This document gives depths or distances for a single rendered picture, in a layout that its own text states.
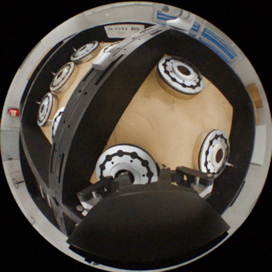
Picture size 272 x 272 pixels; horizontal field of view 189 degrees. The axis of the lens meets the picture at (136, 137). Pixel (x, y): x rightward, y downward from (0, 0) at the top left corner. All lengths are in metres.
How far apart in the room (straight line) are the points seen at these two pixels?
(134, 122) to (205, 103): 0.17
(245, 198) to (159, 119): 2.89
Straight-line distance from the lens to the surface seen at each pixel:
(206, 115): 0.23
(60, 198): 0.15
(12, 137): 3.40
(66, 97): 0.27
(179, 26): 0.41
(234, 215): 3.00
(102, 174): 0.16
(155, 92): 0.19
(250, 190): 2.90
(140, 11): 3.07
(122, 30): 0.30
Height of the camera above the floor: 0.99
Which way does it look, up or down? 87 degrees down
